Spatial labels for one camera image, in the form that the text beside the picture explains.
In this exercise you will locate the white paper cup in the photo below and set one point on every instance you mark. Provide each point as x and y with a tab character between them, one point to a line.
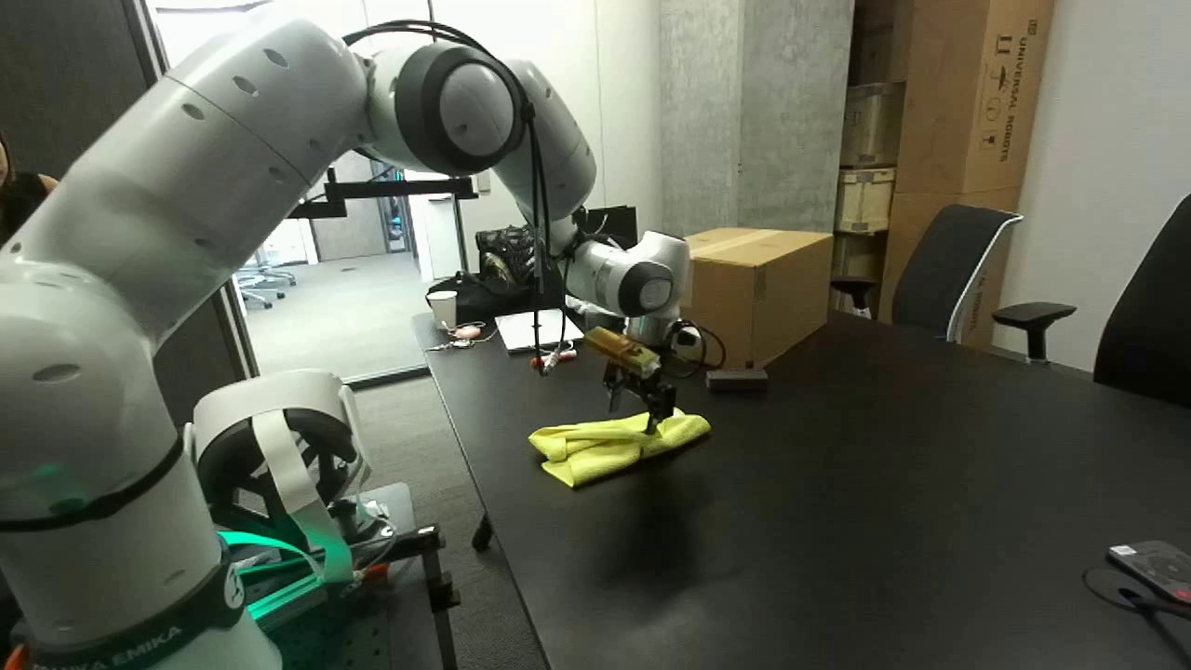
443	309

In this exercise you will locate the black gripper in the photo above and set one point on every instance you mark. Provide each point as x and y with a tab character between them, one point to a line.
636	370

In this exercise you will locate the black office chair right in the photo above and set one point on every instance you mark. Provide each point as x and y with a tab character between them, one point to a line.
1148	335

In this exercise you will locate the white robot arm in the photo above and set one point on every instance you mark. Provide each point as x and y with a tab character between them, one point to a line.
104	538

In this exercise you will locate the yellow towel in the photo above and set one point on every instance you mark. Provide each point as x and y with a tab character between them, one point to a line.
588	450

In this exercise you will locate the black equipment bag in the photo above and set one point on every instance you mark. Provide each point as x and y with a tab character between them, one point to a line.
509	253

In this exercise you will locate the tall cardboard box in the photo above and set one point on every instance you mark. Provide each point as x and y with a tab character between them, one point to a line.
939	109

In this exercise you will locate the black office chair white frame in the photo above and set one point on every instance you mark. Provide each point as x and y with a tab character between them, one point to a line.
945	264

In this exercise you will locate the robot base mount stand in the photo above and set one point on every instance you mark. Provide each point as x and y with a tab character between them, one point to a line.
289	480

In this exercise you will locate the smartphone on table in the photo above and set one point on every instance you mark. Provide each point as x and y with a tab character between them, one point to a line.
1159	565

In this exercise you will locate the brown cardboard box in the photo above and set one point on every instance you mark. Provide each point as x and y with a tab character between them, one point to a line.
762	290

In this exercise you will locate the white tablet device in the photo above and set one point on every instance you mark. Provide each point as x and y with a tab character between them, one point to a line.
536	328

